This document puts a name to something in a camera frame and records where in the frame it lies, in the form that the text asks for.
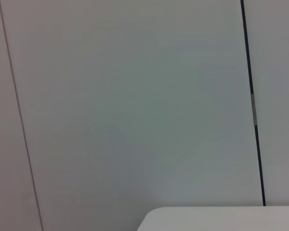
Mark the small metal seam clip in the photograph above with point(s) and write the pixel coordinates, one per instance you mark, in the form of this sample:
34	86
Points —
253	109

